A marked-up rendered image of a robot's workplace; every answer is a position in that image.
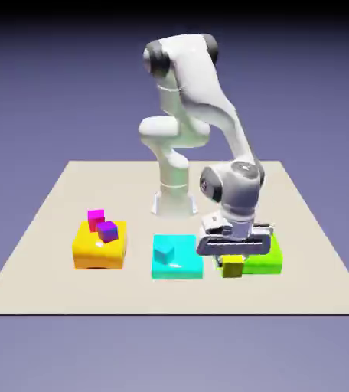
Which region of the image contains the small yellow cube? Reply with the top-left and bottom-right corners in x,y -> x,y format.
222,255 -> 245,279

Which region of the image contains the small cyan cube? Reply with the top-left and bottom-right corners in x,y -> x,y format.
153,240 -> 176,266

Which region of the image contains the large green box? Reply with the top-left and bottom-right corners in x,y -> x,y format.
212,233 -> 283,276

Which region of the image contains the small magenta cube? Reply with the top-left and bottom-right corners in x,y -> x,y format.
86,208 -> 106,234

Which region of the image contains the small purple cube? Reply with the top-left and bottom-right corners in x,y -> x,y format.
96,220 -> 119,244

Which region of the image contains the large cyan box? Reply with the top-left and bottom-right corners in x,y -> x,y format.
151,234 -> 204,280

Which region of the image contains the large orange box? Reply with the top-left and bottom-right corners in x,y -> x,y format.
72,219 -> 128,270

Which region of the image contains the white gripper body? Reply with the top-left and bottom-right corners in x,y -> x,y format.
196,232 -> 275,257

